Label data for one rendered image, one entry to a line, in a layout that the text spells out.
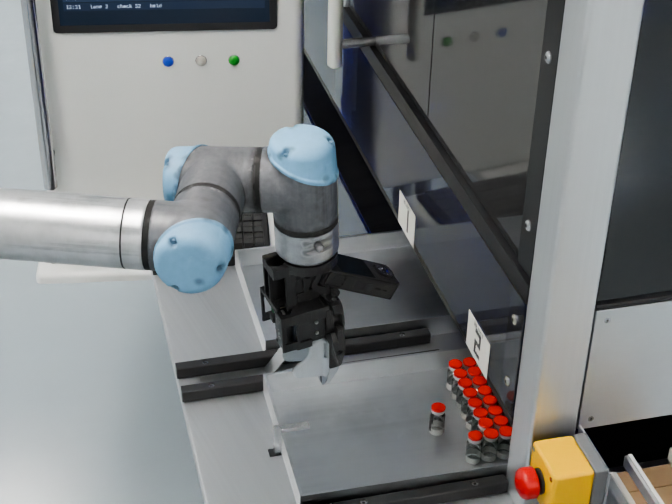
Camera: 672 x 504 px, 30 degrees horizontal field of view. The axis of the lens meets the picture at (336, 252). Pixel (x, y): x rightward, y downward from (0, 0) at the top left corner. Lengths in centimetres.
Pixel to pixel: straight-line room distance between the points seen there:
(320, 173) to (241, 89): 100
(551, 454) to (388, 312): 55
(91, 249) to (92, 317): 225
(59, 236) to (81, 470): 181
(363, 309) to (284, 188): 69
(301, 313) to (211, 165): 22
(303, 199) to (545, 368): 38
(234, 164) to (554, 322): 43
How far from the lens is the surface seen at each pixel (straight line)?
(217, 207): 132
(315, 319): 149
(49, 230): 132
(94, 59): 234
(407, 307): 206
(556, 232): 145
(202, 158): 140
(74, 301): 364
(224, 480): 174
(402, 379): 191
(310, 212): 140
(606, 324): 155
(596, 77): 136
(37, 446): 317
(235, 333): 200
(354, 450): 178
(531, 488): 157
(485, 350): 173
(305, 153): 136
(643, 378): 164
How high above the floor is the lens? 208
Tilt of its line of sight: 33 degrees down
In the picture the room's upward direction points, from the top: 1 degrees clockwise
